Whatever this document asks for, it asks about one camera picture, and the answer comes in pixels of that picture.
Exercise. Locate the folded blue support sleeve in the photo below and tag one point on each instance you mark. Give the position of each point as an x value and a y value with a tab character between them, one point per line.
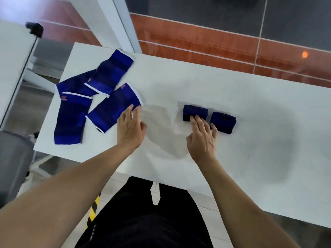
195	111
223	123

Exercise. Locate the person's black trousers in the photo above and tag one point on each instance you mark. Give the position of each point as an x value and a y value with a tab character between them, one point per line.
144	219

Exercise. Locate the person's right hand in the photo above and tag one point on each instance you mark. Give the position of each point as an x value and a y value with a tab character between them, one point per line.
203	144

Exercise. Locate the person's right middle finger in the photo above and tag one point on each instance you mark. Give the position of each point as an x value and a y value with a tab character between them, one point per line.
200	122

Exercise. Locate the person's left thumb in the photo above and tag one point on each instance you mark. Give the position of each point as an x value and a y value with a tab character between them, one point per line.
143	127

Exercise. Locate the person's right forearm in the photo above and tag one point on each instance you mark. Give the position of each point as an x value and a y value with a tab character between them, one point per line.
240	209

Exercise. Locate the white side table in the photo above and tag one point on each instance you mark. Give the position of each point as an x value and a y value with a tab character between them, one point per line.
13	64

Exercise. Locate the person's left little finger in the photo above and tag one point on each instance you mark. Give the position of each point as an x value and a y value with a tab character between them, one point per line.
119	121

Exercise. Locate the white table leg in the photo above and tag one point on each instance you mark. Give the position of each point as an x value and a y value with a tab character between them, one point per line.
116	23

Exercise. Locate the person's left hand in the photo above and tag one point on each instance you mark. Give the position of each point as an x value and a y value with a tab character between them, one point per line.
130	131

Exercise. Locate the yellow black floor tape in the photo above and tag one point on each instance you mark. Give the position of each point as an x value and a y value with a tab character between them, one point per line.
92	210

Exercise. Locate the person's left forearm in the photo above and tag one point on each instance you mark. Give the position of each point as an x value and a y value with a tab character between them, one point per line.
64	198

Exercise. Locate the grey chair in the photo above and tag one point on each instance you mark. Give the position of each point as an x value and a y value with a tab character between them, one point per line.
14	165

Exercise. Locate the blue elastic support sleeve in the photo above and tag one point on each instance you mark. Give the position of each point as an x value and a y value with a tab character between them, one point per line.
111	72
111	108
69	118
73	85

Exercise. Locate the person's right thumb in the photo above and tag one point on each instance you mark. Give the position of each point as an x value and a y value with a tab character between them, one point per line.
188	139

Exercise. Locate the black camera on stand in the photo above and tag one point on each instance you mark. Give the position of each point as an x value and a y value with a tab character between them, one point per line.
35	29

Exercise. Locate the person's right little finger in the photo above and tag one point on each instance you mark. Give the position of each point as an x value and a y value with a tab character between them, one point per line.
214	129

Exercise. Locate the person's left middle finger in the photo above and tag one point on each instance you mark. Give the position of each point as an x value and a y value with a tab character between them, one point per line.
130	113

